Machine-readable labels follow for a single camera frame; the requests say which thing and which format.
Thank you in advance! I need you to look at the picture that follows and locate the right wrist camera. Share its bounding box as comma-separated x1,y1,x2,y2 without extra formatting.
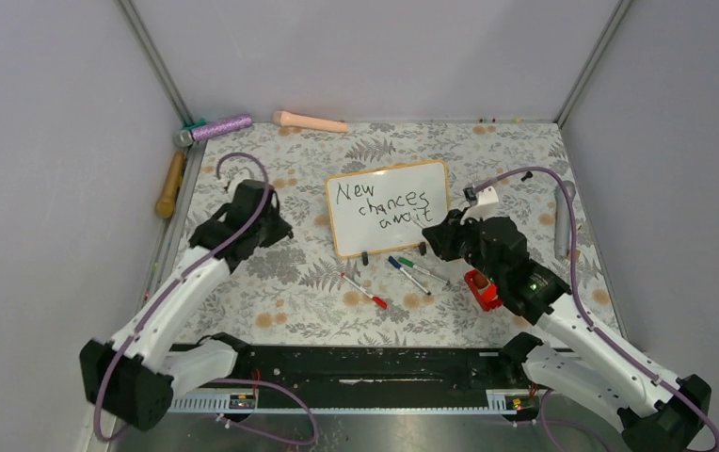
461,186,499,223

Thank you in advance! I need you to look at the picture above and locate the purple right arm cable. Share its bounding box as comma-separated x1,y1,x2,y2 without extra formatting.
468,166,719,452

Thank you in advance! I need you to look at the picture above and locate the red capped marker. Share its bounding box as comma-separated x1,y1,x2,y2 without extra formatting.
341,273,388,310

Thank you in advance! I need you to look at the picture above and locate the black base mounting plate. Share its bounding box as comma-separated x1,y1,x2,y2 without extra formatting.
212,332,539,406

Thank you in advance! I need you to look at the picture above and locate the blue capped marker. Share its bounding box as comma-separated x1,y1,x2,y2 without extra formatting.
388,256,432,296

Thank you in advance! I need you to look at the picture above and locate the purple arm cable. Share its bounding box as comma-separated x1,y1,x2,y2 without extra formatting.
468,166,719,452
92,152,322,446

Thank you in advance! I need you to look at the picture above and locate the red plastic box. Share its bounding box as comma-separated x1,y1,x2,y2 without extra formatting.
464,269,503,312

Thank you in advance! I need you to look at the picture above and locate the white slotted cable duct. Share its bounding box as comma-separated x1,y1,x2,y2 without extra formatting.
168,388,539,416

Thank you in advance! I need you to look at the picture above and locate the silver toy microphone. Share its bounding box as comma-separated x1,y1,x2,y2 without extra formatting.
554,181,576,260

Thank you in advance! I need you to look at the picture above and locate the purple glitter toy microphone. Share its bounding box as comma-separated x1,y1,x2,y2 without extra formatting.
172,114,253,148

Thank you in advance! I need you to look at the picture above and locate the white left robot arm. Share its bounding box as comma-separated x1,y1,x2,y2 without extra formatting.
79,179,293,431

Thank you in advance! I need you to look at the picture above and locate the green capped marker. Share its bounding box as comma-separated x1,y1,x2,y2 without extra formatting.
397,257,450,285

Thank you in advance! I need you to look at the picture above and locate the yellow framed whiteboard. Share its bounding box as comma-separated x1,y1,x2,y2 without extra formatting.
325,160,450,258

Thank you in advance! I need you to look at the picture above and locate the floral patterned table mat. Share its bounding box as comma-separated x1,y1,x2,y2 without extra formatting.
153,120,623,348

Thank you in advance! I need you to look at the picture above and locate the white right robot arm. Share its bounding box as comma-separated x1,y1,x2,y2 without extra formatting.
423,210,711,451

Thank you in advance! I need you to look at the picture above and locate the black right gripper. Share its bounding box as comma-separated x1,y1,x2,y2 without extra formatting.
422,206,505,286

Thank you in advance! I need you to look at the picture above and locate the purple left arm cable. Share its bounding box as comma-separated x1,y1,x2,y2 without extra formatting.
92,152,322,446

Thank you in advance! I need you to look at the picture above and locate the pink toy microphone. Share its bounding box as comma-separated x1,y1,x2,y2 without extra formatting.
272,110,348,134

